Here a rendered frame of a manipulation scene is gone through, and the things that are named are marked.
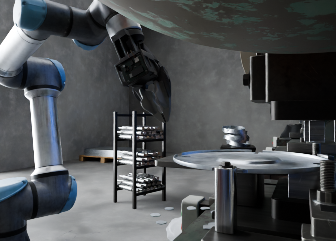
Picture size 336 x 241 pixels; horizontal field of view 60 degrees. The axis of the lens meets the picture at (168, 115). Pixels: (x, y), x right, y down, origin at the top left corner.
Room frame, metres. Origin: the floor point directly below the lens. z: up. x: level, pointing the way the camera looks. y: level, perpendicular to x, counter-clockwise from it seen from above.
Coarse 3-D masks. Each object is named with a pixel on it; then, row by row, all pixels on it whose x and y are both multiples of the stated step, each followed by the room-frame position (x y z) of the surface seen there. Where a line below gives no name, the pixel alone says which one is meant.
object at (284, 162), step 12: (180, 156) 0.63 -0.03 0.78; (192, 156) 0.63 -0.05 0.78; (204, 156) 0.63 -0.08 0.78; (216, 156) 0.58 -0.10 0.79; (228, 156) 0.58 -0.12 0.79; (240, 156) 0.58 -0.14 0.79; (252, 156) 0.58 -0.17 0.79; (264, 156) 0.58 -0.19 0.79; (276, 156) 0.63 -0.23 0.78; (288, 156) 0.63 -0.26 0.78; (300, 156) 0.63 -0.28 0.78; (312, 156) 0.60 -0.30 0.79; (204, 168) 0.47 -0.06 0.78; (240, 168) 0.44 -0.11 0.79; (252, 168) 0.47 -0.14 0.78; (264, 168) 0.47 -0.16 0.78; (276, 168) 0.47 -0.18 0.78; (288, 168) 0.47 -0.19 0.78; (300, 168) 0.44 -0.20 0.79; (312, 168) 0.44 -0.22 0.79
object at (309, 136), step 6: (306, 126) 0.52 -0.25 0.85; (312, 126) 0.50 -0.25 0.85; (318, 126) 0.50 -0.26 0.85; (324, 126) 0.50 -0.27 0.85; (306, 132) 0.52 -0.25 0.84; (312, 132) 0.50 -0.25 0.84; (318, 132) 0.50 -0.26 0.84; (324, 132) 0.50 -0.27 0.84; (306, 138) 0.52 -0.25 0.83; (312, 138) 0.50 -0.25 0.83; (318, 138) 0.50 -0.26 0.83; (324, 138) 0.50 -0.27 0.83
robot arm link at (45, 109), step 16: (32, 64) 0.96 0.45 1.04; (48, 64) 1.00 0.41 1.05; (32, 80) 0.97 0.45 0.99; (48, 80) 0.98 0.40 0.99; (64, 80) 1.04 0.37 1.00; (32, 96) 0.98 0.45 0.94; (48, 96) 0.99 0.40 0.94; (32, 112) 0.97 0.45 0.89; (48, 112) 0.97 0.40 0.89; (32, 128) 0.97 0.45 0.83; (48, 128) 0.96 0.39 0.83; (48, 144) 0.95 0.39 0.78; (48, 160) 0.94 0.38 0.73; (32, 176) 0.93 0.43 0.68; (48, 176) 0.91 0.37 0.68; (64, 176) 0.95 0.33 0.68; (48, 192) 0.90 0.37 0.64; (64, 192) 0.93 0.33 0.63; (48, 208) 0.90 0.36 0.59; (64, 208) 0.94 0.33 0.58
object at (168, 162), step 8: (160, 160) 0.58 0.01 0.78; (168, 160) 0.58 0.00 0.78; (184, 168) 0.55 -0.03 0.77; (192, 168) 0.55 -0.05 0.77; (240, 176) 0.53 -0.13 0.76; (248, 176) 0.52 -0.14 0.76; (256, 176) 0.52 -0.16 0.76; (240, 184) 0.53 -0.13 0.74; (248, 184) 0.52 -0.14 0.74; (256, 184) 0.52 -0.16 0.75; (240, 192) 0.53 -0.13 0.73; (248, 192) 0.52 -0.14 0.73; (256, 192) 0.52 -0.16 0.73; (240, 200) 0.53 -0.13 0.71; (248, 200) 0.52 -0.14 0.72; (256, 200) 0.52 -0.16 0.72
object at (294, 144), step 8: (248, 56) 1.86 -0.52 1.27; (248, 64) 1.86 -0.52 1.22; (248, 72) 1.86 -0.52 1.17; (312, 120) 2.11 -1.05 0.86; (288, 144) 1.98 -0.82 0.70; (296, 144) 1.96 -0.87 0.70; (304, 144) 1.94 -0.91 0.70; (320, 144) 1.90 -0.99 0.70; (328, 144) 1.88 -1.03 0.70; (296, 152) 1.99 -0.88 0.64; (304, 152) 1.94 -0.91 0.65; (328, 152) 1.88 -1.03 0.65; (264, 176) 2.02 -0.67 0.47; (272, 176) 2.00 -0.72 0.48; (280, 176) 1.98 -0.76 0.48
